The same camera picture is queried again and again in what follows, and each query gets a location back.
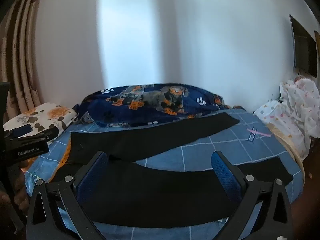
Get navy dog print blanket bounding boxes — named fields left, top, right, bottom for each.
left=72, top=84, right=247, bottom=128

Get person's left hand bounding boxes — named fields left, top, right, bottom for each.
left=0, top=167, right=30, bottom=214

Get beige floral curtain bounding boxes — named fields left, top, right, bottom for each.
left=0, top=0, right=47, bottom=130

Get white patterned cloth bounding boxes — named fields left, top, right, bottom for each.
left=254, top=78, right=320, bottom=160

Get black pants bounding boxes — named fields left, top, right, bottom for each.
left=51, top=112, right=293, bottom=228

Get black wall television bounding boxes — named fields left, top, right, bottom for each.
left=289, top=14, right=318, bottom=77

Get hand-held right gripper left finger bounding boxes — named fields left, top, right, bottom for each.
left=26, top=151, right=108, bottom=240

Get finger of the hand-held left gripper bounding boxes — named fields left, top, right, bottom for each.
left=4, top=124, right=60, bottom=143

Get blue checked bedsheet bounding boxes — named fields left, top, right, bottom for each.
left=24, top=106, right=305, bottom=240

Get beige cloth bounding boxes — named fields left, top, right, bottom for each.
left=266, top=122, right=310, bottom=161

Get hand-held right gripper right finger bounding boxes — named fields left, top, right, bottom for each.
left=211, top=151, right=294, bottom=240

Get floral pillow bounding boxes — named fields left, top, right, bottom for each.
left=3, top=102, right=78, bottom=145

